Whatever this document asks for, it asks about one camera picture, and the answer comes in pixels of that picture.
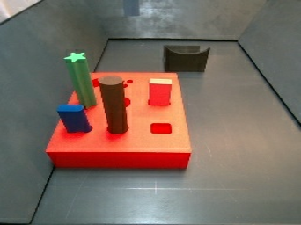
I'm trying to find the black curved fixture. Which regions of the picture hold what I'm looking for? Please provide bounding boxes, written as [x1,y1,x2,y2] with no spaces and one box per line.
[164,45,210,72]

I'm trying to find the red rectangular block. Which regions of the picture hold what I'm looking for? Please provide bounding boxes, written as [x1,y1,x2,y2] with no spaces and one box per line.
[149,78,172,105]

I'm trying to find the red shape sorter base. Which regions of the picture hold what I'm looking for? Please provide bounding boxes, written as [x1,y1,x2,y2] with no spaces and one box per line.
[46,72,192,169]

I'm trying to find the brown cylinder peg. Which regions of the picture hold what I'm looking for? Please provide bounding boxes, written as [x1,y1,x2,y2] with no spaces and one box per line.
[98,76,129,134]

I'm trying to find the dark blue rounded peg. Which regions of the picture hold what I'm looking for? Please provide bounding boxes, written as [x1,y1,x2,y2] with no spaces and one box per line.
[57,105,93,133]

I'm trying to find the green star peg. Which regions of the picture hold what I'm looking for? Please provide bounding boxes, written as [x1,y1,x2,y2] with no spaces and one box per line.
[63,53,97,108]

